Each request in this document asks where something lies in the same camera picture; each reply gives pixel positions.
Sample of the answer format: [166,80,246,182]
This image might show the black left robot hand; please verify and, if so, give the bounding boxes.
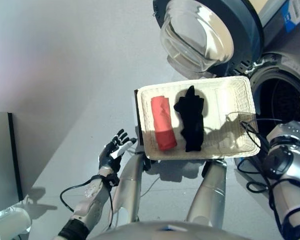
[97,128,138,173]

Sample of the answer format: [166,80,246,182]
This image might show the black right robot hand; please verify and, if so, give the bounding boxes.
[266,121,300,151]

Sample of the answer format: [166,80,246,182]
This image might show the red cloth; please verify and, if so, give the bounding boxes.
[150,95,178,152]

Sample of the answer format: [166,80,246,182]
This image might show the black cloth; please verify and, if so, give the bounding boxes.
[173,85,205,153]

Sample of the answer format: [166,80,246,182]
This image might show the grey washing machine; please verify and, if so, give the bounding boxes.
[244,0,300,176]

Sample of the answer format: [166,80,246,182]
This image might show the white rounded machine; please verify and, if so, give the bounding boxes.
[0,206,32,240]

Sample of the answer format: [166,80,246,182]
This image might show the silver left robot leg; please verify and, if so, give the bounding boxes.
[112,152,147,227]

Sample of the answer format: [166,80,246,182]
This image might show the silver robot leg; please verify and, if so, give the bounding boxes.
[186,159,227,228]
[112,152,147,227]

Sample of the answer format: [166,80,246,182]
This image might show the white wicker basket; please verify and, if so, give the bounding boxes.
[137,76,262,161]

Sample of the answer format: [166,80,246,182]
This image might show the grey robot torso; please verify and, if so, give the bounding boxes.
[89,219,243,240]

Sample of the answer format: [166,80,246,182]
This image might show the silver right robot leg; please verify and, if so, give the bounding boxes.
[186,159,227,228]

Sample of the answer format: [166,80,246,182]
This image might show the dark grey upright panel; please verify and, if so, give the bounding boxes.
[0,111,25,216]

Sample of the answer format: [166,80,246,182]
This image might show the blue energy label sticker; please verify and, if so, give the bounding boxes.
[281,0,300,33]

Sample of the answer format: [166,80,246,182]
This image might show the round glass washer door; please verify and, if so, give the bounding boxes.
[151,0,265,77]

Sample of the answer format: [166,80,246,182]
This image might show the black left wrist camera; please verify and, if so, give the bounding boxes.
[99,174,120,187]

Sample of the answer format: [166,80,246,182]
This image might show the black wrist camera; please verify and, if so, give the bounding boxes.
[263,146,293,180]
[99,174,120,187]

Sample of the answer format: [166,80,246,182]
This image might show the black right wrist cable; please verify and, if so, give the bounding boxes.
[236,121,300,240]

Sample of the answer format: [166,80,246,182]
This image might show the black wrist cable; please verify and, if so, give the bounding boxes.
[236,121,300,240]
[59,174,115,228]

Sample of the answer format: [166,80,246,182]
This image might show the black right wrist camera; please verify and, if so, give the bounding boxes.
[263,146,293,180]

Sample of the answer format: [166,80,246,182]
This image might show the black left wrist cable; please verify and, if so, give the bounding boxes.
[59,174,115,228]

